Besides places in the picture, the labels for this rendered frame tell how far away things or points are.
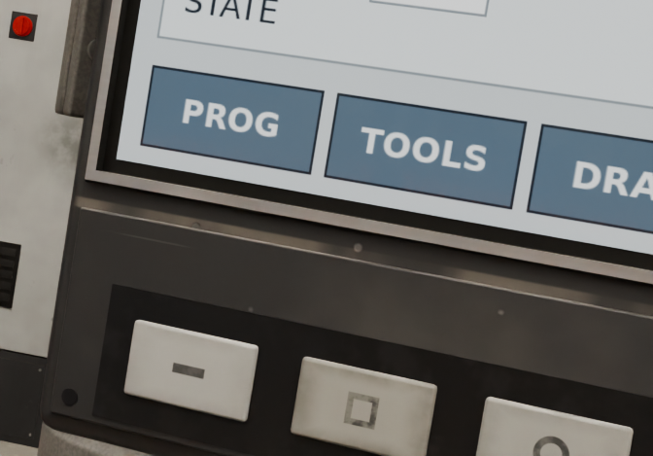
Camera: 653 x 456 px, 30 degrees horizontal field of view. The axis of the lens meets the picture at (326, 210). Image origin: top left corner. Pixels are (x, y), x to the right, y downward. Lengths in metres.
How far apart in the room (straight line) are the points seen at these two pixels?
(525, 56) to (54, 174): 4.50
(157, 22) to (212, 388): 0.10
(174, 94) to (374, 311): 0.08
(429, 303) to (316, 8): 0.08
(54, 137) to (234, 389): 4.47
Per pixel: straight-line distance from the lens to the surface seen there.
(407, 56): 0.32
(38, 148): 4.82
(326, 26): 0.33
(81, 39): 0.48
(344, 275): 0.32
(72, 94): 0.48
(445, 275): 0.32
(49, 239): 4.81
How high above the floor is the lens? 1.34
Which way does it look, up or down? 3 degrees down
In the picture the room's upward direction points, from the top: 9 degrees clockwise
